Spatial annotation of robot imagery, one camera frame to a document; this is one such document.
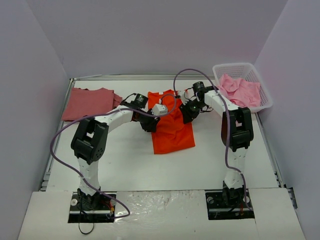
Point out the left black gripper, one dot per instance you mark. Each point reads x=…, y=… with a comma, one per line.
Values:
x=149, y=123

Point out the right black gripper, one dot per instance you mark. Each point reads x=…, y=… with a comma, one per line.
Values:
x=187, y=114

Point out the orange t shirt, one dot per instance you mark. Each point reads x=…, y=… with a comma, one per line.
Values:
x=171, y=134

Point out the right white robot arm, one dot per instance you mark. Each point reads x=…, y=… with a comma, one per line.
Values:
x=236, y=131

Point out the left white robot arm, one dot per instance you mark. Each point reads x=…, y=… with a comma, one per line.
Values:
x=89, y=141

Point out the light pink t shirt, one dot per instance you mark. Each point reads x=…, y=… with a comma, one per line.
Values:
x=239, y=91

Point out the dusty red folded t shirt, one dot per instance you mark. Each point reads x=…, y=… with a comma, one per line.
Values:
x=85, y=102

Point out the white plastic basket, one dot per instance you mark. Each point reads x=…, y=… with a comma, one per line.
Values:
x=248, y=72

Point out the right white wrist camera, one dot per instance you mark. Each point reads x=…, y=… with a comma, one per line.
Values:
x=185, y=96

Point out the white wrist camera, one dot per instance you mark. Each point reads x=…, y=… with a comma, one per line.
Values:
x=159, y=110
x=185, y=96

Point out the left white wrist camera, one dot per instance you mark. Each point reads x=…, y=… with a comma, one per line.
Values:
x=159, y=110

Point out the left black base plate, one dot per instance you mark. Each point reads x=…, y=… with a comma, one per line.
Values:
x=100, y=210

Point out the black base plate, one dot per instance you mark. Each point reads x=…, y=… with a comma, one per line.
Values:
x=219, y=209
x=100, y=210

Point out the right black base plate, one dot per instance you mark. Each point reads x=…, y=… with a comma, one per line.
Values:
x=219, y=209

